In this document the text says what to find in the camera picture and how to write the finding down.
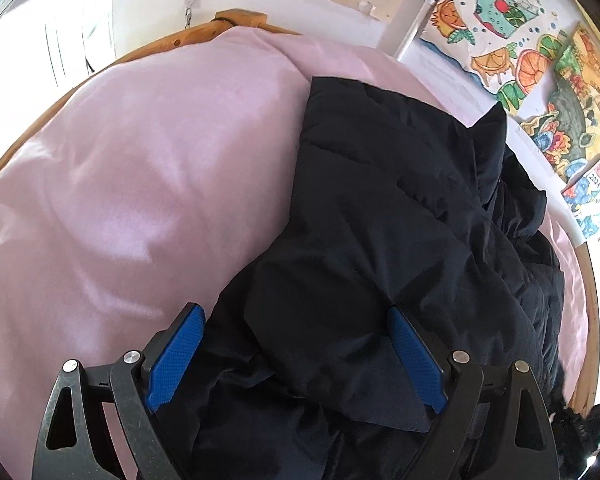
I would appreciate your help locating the field landscape drawing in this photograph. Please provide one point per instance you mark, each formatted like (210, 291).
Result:
(580, 105)

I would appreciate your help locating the citrus fruit drawing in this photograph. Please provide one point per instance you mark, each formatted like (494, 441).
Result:
(495, 15)

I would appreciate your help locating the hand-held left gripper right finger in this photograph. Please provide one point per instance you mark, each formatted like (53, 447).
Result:
(412, 365)

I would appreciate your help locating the white wall pipe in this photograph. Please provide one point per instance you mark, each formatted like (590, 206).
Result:
(420, 15)

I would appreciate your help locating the bright window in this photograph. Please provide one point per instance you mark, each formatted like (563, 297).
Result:
(55, 50)

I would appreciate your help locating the black puffer jacket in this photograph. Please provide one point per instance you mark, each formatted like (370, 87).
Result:
(380, 235)

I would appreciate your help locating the pink duvet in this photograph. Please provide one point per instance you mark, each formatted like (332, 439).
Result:
(130, 185)

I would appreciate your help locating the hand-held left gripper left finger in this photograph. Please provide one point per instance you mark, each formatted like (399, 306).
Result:
(175, 360)

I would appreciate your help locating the wooden bed frame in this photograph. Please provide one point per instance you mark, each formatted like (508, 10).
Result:
(145, 47)

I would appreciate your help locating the tower city drawing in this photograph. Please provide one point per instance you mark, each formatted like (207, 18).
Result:
(597, 200)

